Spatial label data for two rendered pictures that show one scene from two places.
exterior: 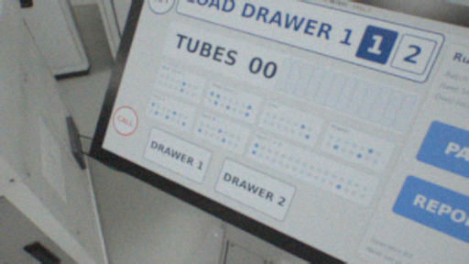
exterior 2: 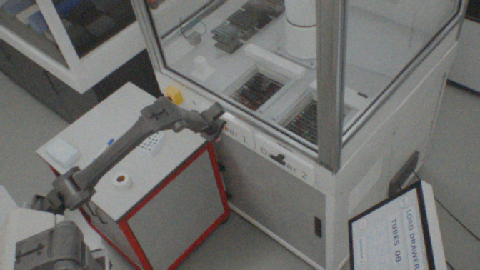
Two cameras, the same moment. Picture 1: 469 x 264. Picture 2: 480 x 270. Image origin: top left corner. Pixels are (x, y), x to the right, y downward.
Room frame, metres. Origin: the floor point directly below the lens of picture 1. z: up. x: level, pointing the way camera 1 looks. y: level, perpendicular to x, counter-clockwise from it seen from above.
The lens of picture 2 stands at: (-0.16, -0.60, 2.42)
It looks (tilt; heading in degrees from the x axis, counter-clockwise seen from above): 48 degrees down; 84
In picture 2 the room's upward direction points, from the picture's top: 11 degrees counter-clockwise
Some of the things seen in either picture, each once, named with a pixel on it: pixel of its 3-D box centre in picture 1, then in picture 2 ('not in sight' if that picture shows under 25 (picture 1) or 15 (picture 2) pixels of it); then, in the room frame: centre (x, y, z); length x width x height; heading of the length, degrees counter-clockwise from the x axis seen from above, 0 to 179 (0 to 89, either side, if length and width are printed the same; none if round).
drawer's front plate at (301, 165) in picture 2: not in sight; (284, 158); (0.12, 0.60, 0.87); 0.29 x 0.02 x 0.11; 124
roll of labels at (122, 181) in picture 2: not in sight; (122, 181); (-0.56, 0.79, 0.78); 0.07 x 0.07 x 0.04
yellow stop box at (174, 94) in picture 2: not in sight; (173, 96); (-0.26, 1.13, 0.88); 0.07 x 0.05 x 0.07; 124
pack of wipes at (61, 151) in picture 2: not in sight; (63, 151); (-0.81, 1.05, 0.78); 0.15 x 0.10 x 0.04; 127
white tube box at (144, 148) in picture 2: not in sight; (151, 142); (-0.41, 0.97, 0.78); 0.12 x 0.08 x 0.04; 49
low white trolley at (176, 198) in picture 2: not in sight; (144, 189); (-0.54, 1.03, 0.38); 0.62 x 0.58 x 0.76; 124
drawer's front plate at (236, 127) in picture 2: not in sight; (227, 124); (-0.06, 0.86, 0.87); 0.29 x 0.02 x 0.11; 124
